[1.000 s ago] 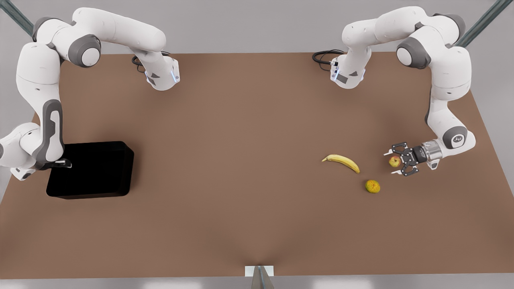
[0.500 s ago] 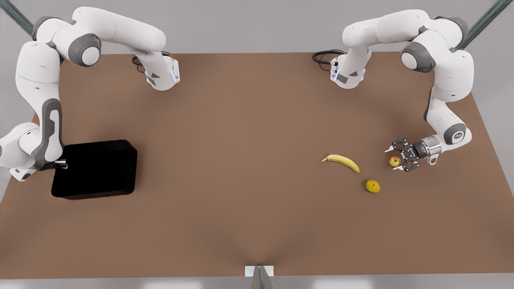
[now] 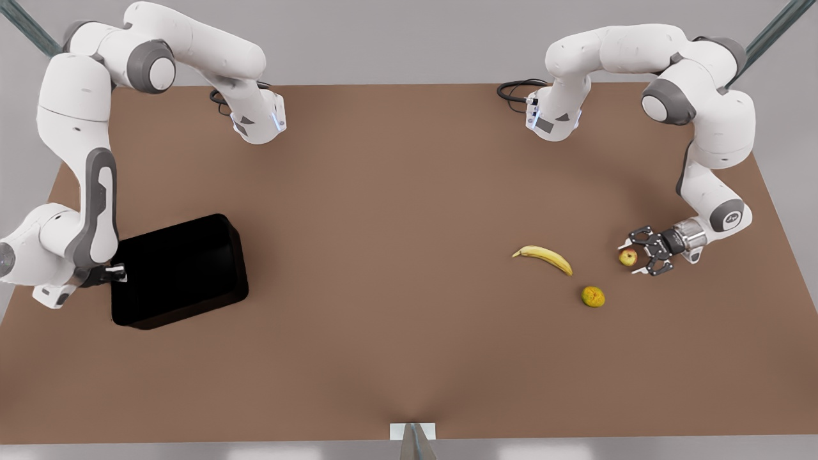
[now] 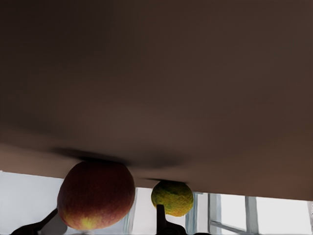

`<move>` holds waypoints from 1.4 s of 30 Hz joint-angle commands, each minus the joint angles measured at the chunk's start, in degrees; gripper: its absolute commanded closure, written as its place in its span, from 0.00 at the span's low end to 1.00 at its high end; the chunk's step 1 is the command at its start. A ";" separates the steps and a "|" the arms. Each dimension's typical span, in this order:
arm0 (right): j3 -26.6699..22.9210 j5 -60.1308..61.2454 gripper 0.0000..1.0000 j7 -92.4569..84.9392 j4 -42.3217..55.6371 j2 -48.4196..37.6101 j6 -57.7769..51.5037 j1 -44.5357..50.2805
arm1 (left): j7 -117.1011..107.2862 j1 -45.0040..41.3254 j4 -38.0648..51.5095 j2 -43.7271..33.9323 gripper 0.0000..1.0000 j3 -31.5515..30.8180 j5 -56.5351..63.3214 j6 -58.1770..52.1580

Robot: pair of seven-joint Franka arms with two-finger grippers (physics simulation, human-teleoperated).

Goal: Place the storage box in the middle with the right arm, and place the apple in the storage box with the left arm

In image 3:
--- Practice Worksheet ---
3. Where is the black storage box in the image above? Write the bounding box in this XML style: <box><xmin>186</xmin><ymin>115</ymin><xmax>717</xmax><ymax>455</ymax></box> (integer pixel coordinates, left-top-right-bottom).
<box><xmin>111</xmin><ymin>213</ymin><xmax>250</xmax><ymax>331</ymax></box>

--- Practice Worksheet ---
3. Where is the black cable loop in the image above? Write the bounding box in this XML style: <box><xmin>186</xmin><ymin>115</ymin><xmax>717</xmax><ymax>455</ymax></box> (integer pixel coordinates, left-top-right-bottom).
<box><xmin>209</xmin><ymin>81</ymin><xmax>273</xmax><ymax>117</ymax></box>
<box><xmin>497</xmin><ymin>79</ymin><xmax>551</xmax><ymax>115</ymax></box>

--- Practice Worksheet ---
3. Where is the yellow banana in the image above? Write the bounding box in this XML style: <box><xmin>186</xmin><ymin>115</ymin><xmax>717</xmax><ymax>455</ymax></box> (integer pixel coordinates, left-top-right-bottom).
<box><xmin>511</xmin><ymin>245</ymin><xmax>574</xmax><ymax>277</ymax></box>

